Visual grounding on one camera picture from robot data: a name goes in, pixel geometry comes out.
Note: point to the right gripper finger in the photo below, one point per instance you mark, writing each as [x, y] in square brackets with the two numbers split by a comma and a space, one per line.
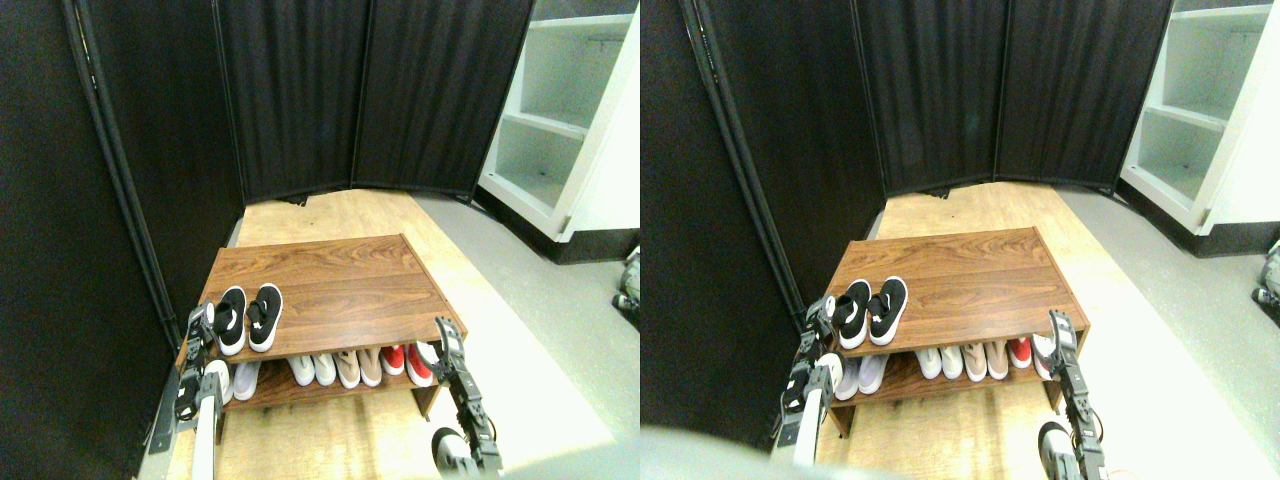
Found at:
[1063, 330]
[1044, 347]
[450, 336]
[431, 353]

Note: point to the black shoe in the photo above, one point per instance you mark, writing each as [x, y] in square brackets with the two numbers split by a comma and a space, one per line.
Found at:
[888, 310]
[266, 315]
[230, 320]
[855, 313]

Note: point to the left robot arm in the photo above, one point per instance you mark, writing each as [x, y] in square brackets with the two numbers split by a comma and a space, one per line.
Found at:
[812, 430]
[205, 440]

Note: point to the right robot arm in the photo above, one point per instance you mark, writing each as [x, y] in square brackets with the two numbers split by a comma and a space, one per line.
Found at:
[475, 420]
[1082, 425]

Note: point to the beige shoe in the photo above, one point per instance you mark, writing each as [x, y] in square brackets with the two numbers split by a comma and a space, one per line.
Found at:
[370, 368]
[997, 360]
[347, 370]
[974, 363]

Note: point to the pale lilac shoe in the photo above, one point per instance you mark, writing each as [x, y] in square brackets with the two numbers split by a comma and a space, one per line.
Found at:
[247, 380]
[851, 382]
[873, 373]

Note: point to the dark curtain stand foot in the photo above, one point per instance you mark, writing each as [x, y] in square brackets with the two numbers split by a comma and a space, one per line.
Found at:
[160, 430]

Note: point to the white shoe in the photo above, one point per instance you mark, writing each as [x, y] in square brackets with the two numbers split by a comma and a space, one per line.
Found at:
[952, 362]
[302, 372]
[930, 364]
[325, 370]

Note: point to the brown shoe rack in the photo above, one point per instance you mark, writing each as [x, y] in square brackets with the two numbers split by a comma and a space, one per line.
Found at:
[970, 280]
[340, 290]

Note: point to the grey and black object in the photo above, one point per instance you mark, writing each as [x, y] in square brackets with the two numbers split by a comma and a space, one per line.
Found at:
[630, 285]
[1270, 285]

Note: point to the black curtain stand pole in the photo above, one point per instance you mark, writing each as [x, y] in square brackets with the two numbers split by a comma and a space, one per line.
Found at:
[745, 165]
[122, 165]

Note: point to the white shelf unit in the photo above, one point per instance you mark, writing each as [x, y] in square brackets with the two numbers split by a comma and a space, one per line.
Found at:
[600, 150]
[1250, 150]

